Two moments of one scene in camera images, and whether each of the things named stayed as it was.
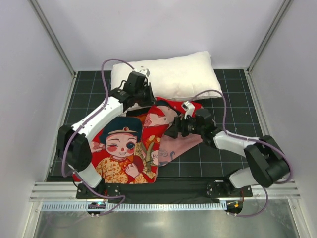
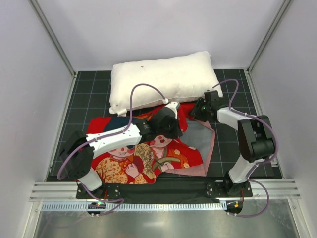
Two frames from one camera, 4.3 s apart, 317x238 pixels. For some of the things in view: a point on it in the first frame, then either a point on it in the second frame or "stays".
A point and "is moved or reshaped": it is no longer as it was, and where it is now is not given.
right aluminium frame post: x=277 y=20 stays
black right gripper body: x=180 y=126 to x=198 y=112
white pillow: x=178 y=78 stays
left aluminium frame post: x=54 y=37 stays
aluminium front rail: x=66 y=191 stays
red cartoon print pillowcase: x=130 y=149 is moved or reshaped
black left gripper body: x=149 y=93 to x=172 y=128
